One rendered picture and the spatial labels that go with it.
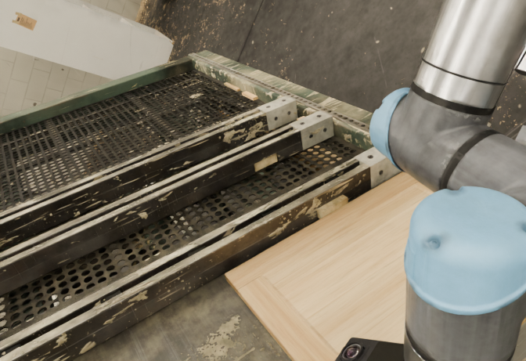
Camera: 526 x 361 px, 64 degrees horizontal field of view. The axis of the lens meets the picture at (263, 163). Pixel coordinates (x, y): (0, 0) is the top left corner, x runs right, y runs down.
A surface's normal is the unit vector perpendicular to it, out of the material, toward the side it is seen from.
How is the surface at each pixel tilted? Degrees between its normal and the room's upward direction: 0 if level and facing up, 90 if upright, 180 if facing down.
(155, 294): 90
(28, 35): 90
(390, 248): 55
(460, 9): 17
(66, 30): 90
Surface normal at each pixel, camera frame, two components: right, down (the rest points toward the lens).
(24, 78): 0.50, 0.45
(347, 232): -0.15, -0.84
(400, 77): -0.76, -0.17
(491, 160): -0.52, -0.51
